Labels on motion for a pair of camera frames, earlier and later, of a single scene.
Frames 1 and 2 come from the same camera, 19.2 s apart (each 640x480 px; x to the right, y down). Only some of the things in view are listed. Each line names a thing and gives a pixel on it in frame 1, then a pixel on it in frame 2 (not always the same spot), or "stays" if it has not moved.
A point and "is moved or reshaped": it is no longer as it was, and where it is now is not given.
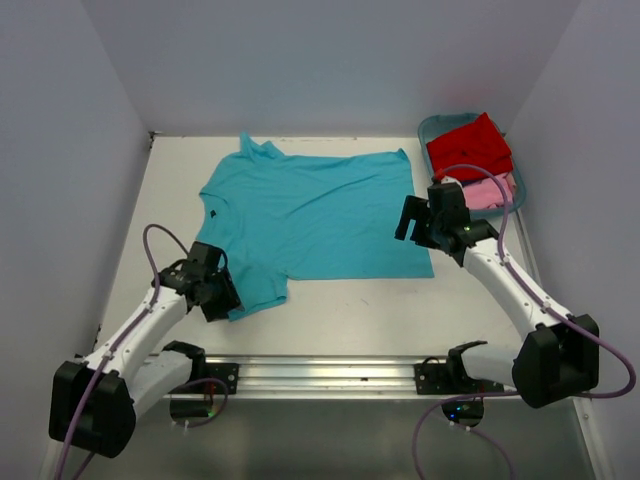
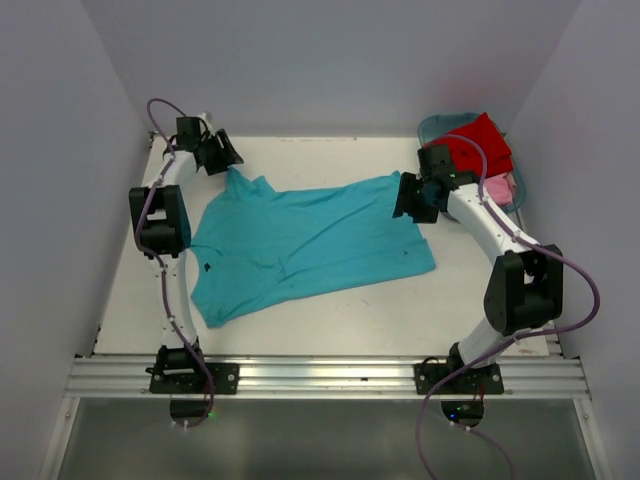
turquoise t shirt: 280,216 is moved or reshaped
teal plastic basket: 435,127 stays
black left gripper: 228,300 to 226,154
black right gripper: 416,208 to 406,204
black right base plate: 446,379 stays
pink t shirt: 487,192 stays
